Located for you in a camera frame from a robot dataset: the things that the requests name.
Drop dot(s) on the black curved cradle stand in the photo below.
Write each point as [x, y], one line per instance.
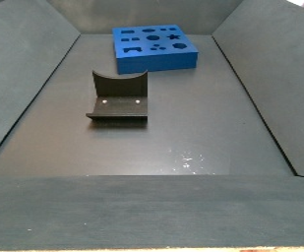
[121, 97]

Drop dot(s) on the blue shape-sorting board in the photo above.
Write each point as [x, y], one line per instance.
[153, 48]

